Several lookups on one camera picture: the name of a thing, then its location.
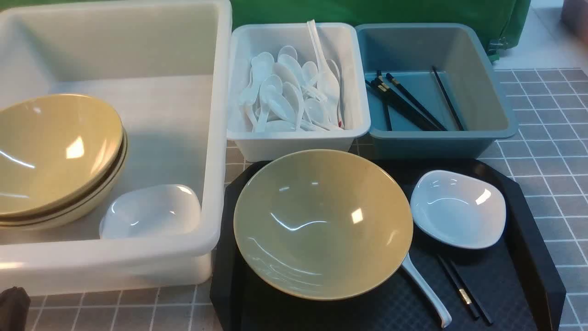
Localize white dish in tub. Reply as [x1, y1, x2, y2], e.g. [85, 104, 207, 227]
[99, 184, 201, 240]

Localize lower stacked tan bowl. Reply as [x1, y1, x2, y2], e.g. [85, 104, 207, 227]
[0, 129, 129, 231]

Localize black chopstick gold band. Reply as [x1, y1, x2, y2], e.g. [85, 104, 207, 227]
[436, 254, 480, 320]

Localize tan noodle bowl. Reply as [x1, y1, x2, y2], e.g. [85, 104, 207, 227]
[233, 149, 420, 300]

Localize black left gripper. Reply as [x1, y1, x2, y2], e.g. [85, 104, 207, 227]
[0, 286, 31, 331]

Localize white ceramic soup spoon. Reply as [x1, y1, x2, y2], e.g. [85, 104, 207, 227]
[401, 253, 453, 329]

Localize black chopstick in teal bin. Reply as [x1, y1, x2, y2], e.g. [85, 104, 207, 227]
[386, 73, 447, 131]

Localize black chopstick gold tip bin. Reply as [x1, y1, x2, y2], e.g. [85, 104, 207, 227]
[365, 78, 440, 131]

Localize lone black chopstick in bin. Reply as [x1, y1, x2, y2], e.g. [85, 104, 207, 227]
[432, 66, 464, 131]

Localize small white plastic bin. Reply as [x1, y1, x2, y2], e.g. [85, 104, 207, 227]
[227, 23, 371, 163]

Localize top stacked tan bowl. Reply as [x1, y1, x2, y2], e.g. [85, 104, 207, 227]
[0, 94, 124, 217]

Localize stacked tan bowl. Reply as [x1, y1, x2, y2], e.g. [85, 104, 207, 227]
[0, 129, 129, 231]
[0, 94, 124, 217]

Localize white square sauce dish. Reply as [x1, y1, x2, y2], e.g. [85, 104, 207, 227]
[410, 170, 507, 250]

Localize teal plastic bin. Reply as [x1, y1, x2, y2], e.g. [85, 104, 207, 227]
[356, 23, 517, 159]

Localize white spoon bin centre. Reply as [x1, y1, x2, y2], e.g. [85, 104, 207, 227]
[282, 82, 303, 131]

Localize black serving tray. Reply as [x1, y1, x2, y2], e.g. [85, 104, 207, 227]
[210, 159, 566, 331]

